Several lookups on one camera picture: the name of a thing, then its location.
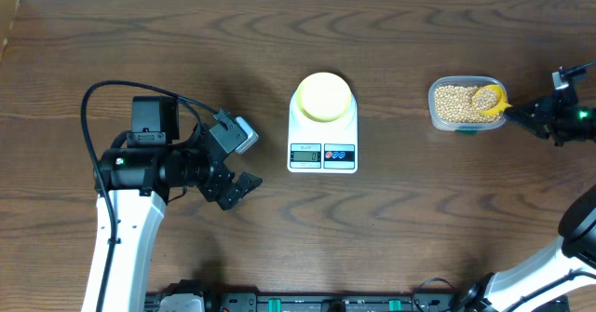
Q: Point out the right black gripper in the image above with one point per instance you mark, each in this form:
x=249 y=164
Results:
x=545 y=123

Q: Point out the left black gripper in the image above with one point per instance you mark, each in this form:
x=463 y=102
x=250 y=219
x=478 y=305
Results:
x=214 y=187

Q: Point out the yellow plastic measuring scoop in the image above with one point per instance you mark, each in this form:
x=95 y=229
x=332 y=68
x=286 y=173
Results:
x=490 y=100

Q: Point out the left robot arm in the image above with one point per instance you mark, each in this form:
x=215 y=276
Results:
x=133 y=180

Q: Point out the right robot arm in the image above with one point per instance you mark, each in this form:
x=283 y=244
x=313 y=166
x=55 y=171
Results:
x=568 y=263

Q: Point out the white digital kitchen scale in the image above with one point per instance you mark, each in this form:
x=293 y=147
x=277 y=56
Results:
x=323 y=147

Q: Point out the pale yellow bowl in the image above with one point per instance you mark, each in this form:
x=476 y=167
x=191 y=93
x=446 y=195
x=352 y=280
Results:
x=323 y=97

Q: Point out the clear plastic container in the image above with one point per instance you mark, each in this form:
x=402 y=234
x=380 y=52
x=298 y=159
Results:
x=464 y=81

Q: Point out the soybeans in container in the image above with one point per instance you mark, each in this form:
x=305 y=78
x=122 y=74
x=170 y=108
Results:
x=453 y=104

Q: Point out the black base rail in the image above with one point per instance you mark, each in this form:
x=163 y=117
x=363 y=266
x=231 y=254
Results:
x=191 y=295

